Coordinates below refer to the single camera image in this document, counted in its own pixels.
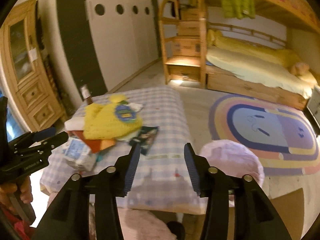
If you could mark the dark framed panel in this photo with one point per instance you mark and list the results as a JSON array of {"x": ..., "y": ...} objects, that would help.
[{"x": 313, "y": 110}]

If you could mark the person's left hand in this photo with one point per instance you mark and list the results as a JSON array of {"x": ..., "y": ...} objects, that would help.
[{"x": 25, "y": 190}]

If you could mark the pink fluffy stool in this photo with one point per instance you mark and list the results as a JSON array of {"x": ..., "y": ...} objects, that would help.
[{"x": 140, "y": 225}]

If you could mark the brown bottle with white cap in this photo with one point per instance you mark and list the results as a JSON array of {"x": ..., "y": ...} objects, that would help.
[{"x": 86, "y": 96}]

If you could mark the orange knitted cloth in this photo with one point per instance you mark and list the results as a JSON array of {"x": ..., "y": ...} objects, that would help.
[{"x": 100, "y": 143}]

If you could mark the yellow knitted hat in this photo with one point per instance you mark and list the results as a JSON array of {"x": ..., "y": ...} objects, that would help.
[{"x": 105, "y": 120}]

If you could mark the wooden bunk bed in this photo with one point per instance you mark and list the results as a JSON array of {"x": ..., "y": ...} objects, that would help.
[{"x": 250, "y": 87}]

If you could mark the dark patterned panel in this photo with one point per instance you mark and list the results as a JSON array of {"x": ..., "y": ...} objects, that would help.
[{"x": 58, "y": 87}]

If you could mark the colourful oval rug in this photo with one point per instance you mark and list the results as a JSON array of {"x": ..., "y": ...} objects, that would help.
[{"x": 262, "y": 120}]

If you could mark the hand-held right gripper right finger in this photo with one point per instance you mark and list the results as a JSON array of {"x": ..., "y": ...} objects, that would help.
[{"x": 191, "y": 165}]

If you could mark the yellow duvet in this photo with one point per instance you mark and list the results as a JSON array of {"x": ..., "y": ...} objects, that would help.
[{"x": 250, "y": 47}]

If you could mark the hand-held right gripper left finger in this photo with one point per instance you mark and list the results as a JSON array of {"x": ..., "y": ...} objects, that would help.
[{"x": 132, "y": 165}]

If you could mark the white and blue milk carton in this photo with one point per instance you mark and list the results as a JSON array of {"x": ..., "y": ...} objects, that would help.
[{"x": 75, "y": 152}]

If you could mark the blue checked tablecloth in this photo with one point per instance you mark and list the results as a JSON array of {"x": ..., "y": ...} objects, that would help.
[{"x": 162, "y": 120}]

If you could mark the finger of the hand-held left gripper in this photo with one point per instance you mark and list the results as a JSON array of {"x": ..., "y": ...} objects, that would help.
[
  {"x": 57, "y": 140},
  {"x": 47, "y": 131}
]

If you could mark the dark printed packet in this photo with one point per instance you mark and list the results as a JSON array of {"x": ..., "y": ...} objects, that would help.
[{"x": 147, "y": 136}]

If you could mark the pale yellow bed sheet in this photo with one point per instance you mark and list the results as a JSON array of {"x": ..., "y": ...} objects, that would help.
[{"x": 240, "y": 62}]

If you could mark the white wardrobe with black stripe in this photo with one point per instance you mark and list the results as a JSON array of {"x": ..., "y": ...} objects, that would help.
[{"x": 120, "y": 42}]

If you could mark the wooden cabinet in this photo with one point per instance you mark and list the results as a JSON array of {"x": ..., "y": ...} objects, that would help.
[{"x": 32, "y": 92}]

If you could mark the pink plush toy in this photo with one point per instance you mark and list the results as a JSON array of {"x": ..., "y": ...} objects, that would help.
[{"x": 300, "y": 68}]

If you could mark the wooden stair shelf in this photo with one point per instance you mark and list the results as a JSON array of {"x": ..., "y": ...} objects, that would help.
[{"x": 187, "y": 27}]

